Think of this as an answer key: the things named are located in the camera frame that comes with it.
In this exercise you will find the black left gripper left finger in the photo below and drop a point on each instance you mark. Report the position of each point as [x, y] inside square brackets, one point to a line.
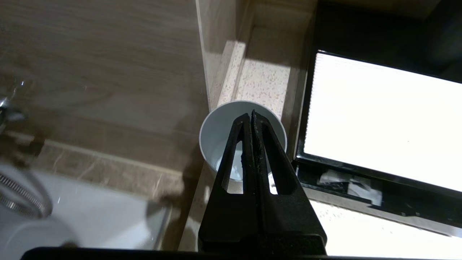
[234, 224]

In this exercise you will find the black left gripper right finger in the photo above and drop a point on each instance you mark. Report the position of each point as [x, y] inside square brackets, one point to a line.
[285, 224]

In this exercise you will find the grey plastic cup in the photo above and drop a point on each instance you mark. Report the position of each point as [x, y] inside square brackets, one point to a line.
[220, 130]

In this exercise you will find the black box with white top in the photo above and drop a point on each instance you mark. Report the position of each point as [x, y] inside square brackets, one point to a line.
[379, 119]

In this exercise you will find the small clear plastic packet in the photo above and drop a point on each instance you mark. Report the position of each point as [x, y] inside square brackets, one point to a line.
[332, 177]
[366, 191]

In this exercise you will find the white bathtub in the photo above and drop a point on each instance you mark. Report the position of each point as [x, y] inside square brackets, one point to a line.
[90, 216]

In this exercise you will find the chrome bathtub valve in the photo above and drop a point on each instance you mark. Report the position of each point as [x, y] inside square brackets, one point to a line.
[9, 112]

